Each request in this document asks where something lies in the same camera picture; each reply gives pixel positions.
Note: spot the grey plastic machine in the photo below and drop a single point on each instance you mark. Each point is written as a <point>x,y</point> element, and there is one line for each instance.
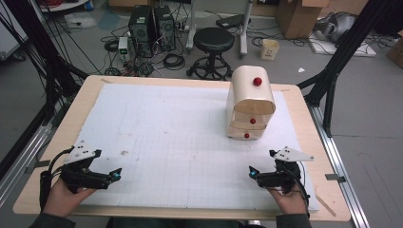
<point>339,25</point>

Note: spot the small white power box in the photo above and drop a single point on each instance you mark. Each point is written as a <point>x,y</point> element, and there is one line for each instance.
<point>123,45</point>

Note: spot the white stand leg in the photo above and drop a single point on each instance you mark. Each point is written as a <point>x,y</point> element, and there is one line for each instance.
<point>191,31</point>
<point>244,34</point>

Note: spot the black metal frame strut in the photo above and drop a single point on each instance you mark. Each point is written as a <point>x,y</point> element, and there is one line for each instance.
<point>41,47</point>
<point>348,44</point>

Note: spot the wooden drawer with red knob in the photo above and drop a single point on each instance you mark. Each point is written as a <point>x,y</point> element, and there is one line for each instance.
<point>244,120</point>
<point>237,134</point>

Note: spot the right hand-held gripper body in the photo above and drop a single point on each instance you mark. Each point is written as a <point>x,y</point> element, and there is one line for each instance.
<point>280,179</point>

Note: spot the person's right hand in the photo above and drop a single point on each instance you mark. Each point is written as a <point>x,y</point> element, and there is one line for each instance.
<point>291,202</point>

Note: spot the large cardboard box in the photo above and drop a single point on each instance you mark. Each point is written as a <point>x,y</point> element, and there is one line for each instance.
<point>299,19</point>

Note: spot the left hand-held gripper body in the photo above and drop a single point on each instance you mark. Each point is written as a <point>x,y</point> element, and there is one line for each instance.
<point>83,179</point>

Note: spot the black computer tower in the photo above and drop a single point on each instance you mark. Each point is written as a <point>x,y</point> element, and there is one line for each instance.
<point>165,28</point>
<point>141,30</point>

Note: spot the black round stool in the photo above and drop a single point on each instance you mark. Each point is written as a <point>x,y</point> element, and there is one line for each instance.
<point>214,39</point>

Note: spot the white flat board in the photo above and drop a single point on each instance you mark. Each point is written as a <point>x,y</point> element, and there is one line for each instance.
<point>364,50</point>

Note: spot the grey metal bracket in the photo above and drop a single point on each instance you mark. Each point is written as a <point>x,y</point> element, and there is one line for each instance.
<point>335,178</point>
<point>38,165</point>

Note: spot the beige tape strip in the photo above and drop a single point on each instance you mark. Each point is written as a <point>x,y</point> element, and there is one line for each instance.
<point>325,205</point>

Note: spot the beige waste bin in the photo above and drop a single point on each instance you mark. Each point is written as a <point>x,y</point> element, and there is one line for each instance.
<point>269,50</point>

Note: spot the white round table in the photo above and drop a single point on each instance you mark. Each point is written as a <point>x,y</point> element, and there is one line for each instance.
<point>63,4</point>

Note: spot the white paper scrap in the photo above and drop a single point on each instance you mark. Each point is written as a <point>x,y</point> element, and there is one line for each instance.
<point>301,70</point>

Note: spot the aluminium rail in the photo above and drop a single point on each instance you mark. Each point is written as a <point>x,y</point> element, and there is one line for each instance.
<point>342,167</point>
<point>22,158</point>

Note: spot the black flat case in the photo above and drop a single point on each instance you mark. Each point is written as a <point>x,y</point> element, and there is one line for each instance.
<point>230,21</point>

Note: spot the person's left hand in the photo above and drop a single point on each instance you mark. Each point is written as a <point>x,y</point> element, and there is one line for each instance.
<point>63,201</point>

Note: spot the white grid mat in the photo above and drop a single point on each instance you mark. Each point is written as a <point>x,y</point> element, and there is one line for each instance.
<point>174,142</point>

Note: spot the small cardboard box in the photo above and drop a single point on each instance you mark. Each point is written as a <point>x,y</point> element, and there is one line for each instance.
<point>396,52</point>

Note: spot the small wooden drawer chest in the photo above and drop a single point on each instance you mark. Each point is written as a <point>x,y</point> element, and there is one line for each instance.
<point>250,90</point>

